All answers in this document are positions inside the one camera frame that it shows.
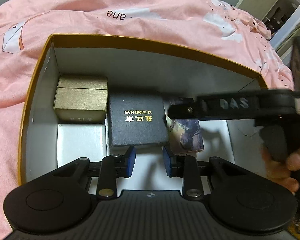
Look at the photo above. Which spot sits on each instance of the right human hand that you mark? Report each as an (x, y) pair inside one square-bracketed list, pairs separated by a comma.
[(280, 173)]

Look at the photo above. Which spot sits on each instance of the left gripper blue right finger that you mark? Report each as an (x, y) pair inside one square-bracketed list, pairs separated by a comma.
[(185, 167)]

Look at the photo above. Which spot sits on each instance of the purple illustrated card box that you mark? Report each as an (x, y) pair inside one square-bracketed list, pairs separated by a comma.
[(184, 134)]

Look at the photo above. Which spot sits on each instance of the pink printed bed duvet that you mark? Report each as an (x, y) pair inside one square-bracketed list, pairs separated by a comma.
[(211, 26)]

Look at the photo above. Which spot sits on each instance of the gold textured gift box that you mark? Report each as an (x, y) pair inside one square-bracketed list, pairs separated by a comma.
[(81, 99)]

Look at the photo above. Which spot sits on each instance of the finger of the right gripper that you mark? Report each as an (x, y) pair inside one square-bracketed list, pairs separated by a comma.
[(182, 108)]

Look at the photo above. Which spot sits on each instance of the white flat box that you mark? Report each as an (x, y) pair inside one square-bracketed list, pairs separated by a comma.
[(80, 140)]

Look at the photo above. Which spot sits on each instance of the black box gold lettering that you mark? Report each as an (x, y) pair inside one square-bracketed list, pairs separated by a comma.
[(136, 119)]

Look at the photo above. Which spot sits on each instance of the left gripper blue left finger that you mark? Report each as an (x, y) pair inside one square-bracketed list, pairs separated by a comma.
[(111, 168)]

